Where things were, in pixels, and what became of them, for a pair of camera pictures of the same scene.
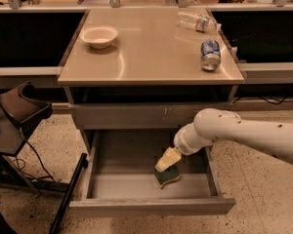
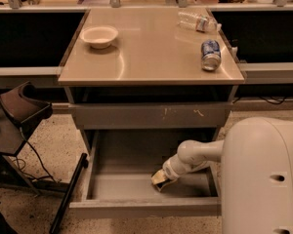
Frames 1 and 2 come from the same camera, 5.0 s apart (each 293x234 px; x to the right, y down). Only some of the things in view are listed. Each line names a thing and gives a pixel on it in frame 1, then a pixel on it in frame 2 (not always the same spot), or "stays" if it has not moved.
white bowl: x=99 y=36 stays
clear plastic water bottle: x=197 y=20 stays
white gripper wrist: x=185 y=145 -> x=170 y=171
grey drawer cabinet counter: x=146 y=68 stays
